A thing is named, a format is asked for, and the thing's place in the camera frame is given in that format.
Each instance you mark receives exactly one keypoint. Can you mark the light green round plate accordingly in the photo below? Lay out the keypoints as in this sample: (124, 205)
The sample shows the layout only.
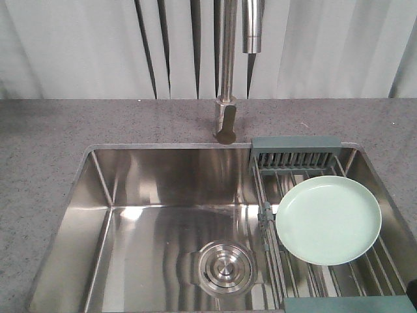
(328, 220)

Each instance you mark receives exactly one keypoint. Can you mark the grey sink dish rack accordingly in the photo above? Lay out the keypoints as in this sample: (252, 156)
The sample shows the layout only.
(382, 279)

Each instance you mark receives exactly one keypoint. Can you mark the steel kitchen faucet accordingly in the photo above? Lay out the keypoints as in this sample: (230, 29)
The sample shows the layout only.
(252, 26)

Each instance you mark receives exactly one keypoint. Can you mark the stainless steel sink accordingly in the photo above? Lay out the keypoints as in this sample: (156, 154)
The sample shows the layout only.
(136, 216)

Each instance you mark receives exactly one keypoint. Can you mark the steel sink drain strainer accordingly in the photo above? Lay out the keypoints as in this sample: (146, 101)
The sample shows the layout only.
(225, 267)

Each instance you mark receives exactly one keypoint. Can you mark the white pleated curtain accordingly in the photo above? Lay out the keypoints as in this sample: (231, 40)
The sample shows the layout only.
(172, 50)

